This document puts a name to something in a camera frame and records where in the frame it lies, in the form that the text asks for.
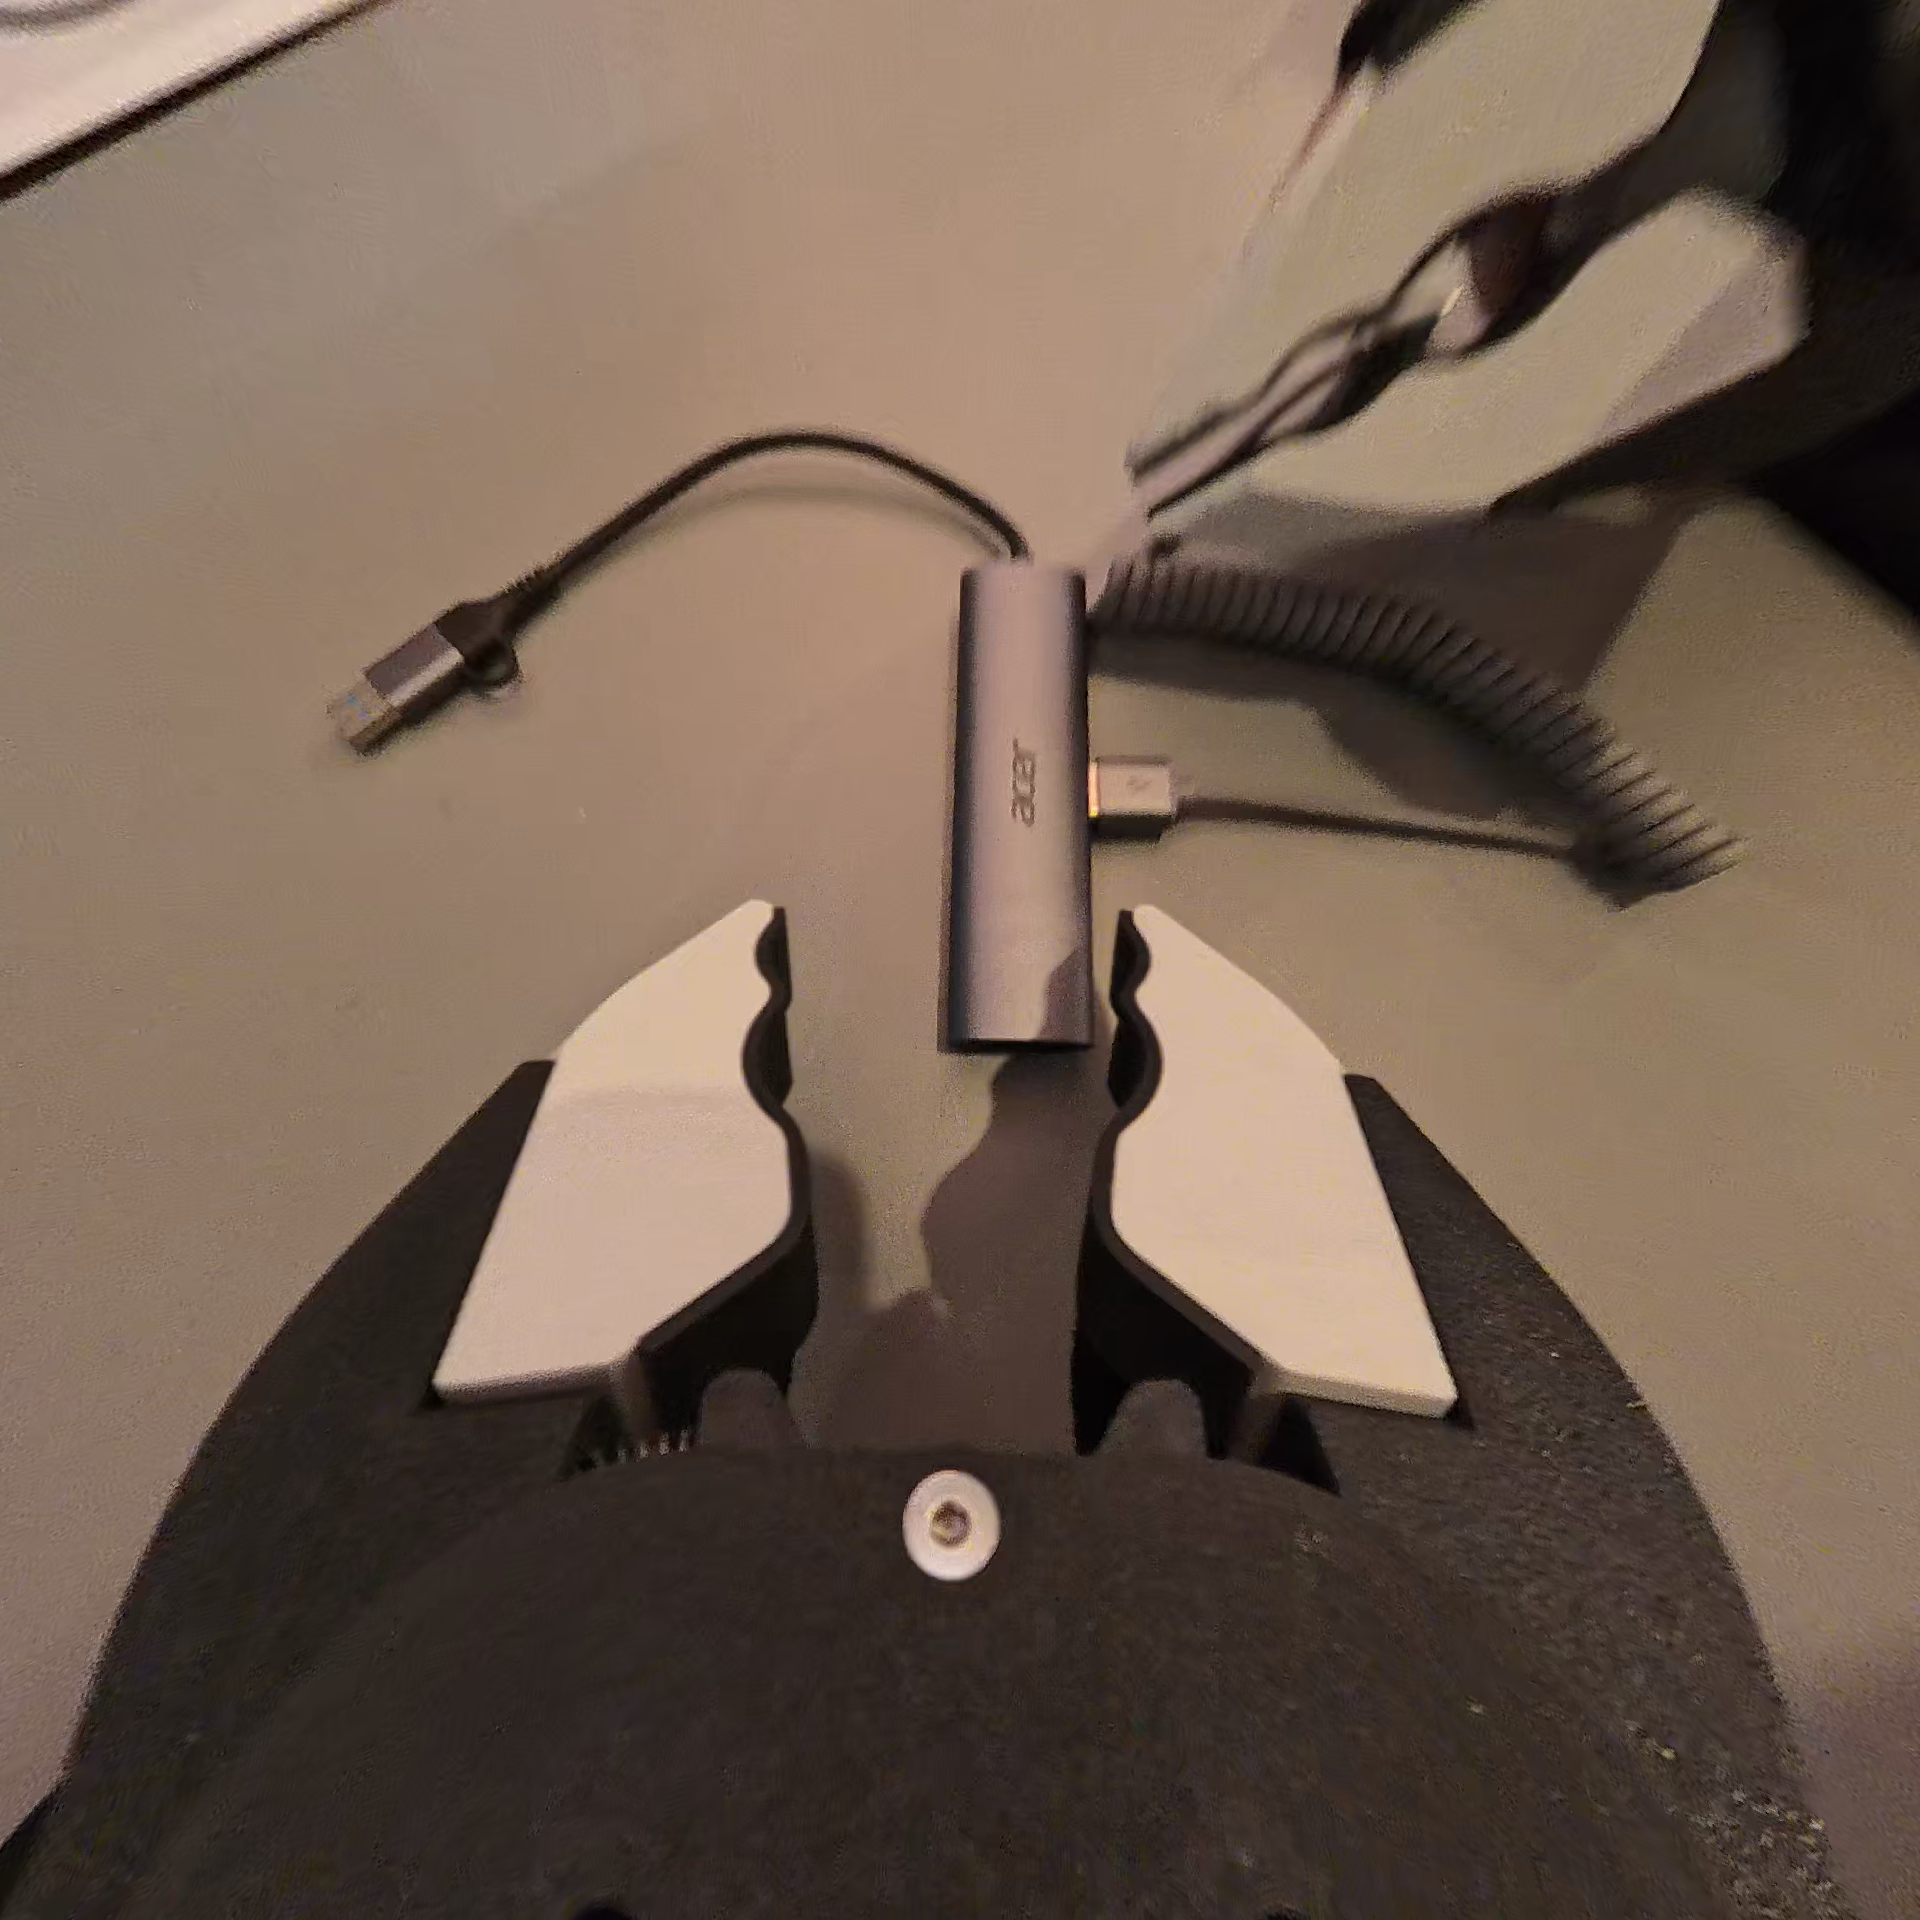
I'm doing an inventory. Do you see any grey USB hub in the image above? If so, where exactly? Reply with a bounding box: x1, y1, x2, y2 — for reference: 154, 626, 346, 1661
325, 434, 1099, 1053

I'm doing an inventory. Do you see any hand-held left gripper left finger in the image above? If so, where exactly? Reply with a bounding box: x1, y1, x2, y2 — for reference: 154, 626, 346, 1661
432, 902, 820, 1403

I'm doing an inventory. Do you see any white stand with wooden board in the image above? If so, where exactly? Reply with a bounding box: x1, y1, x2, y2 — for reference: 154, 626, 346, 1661
0, 0, 376, 203

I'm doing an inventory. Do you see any grey USB cable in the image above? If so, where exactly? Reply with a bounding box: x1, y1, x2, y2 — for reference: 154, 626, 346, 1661
1088, 225, 1744, 907

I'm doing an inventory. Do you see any grey desk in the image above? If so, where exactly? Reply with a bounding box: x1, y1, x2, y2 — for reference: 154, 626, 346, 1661
0, 0, 1920, 1879

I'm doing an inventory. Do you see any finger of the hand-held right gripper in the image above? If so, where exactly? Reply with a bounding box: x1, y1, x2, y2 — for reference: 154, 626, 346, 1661
1125, 0, 1712, 486
1144, 196, 1815, 518

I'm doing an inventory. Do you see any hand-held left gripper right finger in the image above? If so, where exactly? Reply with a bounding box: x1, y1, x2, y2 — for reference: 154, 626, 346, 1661
1078, 903, 1458, 1421

